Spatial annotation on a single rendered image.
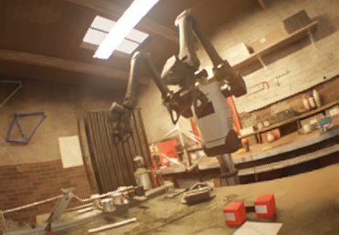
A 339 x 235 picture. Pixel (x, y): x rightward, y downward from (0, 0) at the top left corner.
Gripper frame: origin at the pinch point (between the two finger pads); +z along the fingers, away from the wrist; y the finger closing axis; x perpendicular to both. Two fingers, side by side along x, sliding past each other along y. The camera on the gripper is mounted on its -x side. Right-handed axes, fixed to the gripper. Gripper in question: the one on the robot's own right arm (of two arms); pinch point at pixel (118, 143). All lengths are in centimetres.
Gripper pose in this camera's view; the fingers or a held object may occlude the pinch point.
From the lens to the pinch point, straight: 88.7
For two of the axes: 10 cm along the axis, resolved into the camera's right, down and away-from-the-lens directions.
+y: 6.8, -3.4, -6.5
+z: -1.2, 8.2, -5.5
